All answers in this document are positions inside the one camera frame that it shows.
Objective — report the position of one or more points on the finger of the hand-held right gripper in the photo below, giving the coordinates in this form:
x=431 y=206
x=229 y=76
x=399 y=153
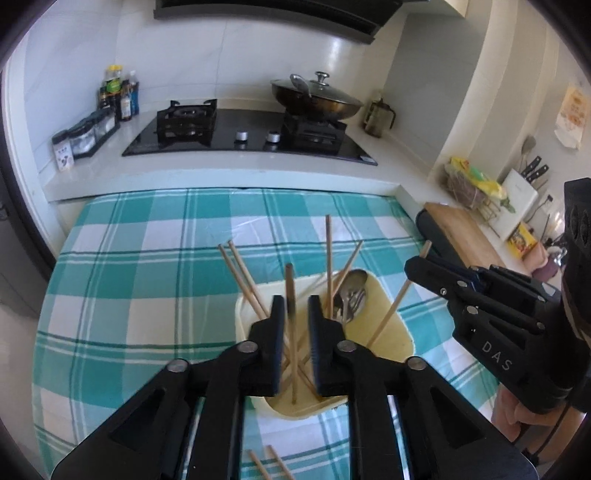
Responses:
x=429 y=274
x=512 y=286

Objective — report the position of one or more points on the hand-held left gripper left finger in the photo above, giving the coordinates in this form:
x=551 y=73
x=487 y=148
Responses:
x=272 y=341

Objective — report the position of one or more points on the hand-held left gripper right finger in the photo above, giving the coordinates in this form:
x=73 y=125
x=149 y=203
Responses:
x=321 y=341

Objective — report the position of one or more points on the metal spoon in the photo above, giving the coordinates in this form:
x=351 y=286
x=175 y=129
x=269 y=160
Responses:
x=356 y=280
x=347 y=304

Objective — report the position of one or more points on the single pale chopstick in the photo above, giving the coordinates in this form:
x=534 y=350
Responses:
x=259 y=467
x=280 y=462
x=392 y=309

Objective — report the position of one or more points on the dark-tipped single chopstick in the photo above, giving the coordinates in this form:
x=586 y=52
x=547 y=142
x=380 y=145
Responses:
x=291 y=286

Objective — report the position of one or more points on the cream ribbed utensil holder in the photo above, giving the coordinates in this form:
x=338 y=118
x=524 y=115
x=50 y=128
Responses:
x=397 y=334

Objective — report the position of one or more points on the bunch of wooden chopsticks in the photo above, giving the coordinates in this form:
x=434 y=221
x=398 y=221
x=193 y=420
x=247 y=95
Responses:
x=328 y=258

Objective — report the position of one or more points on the person's right hand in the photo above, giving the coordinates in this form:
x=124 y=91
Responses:
x=531 y=429

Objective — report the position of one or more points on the pink cup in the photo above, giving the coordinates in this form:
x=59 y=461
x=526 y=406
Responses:
x=545 y=263

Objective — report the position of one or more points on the yellow packet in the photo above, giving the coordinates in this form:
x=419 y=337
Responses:
x=521 y=240

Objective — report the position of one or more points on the wooden cutting board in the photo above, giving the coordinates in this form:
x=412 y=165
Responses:
x=471 y=230

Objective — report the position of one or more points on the white knife block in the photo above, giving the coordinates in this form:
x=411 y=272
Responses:
x=515 y=203

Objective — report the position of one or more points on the basket of snack bags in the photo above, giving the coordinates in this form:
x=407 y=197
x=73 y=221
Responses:
x=471 y=182

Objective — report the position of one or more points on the teal plaid tablecloth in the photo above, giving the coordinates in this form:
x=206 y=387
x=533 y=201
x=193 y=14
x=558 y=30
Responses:
x=138 y=277

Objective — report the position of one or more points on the glass pitcher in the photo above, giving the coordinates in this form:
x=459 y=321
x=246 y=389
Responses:
x=378 y=120

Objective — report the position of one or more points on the white kitchen counter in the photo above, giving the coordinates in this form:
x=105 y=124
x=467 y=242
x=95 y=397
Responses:
x=231 y=173

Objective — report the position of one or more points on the dark metal wok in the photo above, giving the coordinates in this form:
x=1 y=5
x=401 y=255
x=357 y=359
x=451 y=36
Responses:
x=318 y=106

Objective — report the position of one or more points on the glass wok lid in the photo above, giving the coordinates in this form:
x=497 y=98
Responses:
x=323 y=90

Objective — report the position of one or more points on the black gas stove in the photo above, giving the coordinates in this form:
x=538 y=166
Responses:
x=231 y=127

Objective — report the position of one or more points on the metal ladle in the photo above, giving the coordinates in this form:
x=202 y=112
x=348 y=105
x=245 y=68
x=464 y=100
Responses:
x=300 y=84

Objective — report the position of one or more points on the condiment bottles and jars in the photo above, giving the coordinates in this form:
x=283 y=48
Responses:
x=94 y=131

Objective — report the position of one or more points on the white seasoning jar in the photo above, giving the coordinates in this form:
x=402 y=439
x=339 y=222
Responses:
x=63 y=154

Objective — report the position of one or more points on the blue label bottle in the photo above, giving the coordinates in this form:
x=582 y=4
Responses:
x=134 y=94

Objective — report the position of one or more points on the small dark sauce bottle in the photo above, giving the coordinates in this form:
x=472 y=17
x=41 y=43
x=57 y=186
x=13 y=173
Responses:
x=103 y=99

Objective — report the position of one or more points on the green label bottle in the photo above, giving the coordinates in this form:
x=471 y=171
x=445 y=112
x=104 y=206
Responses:
x=113 y=85

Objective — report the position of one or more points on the black range hood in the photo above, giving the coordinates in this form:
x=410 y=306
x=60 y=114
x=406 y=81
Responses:
x=277 y=14

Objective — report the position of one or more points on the wall paper sheet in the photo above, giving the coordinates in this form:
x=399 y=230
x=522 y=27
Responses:
x=571 y=117

